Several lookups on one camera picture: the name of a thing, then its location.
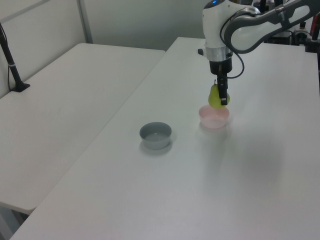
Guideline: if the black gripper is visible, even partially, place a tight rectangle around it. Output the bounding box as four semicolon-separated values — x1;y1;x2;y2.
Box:
209;57;234;106

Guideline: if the green pear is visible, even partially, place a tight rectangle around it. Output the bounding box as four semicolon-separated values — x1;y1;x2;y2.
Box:
207;79;231;110

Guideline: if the pink plastic bowl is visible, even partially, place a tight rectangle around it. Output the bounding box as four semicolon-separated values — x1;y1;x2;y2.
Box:
198;104;231;130

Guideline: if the grey plastic bowl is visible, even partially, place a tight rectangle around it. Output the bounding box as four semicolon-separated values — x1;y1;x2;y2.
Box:
139;121;173;151

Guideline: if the dark background equipment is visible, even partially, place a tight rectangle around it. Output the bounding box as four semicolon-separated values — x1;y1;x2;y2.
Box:
252;0;320;54

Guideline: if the white side table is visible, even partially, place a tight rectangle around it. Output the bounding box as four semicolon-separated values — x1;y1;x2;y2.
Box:
0;42;167;216

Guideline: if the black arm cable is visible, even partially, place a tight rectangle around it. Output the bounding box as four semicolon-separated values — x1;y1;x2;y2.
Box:
219;7;245;79

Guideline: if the aluminium frame post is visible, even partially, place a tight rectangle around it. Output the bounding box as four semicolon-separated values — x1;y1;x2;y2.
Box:
76;0;94;45

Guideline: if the black camera stand pole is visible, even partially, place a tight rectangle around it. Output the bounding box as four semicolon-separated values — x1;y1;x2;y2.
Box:
0;21;31;92

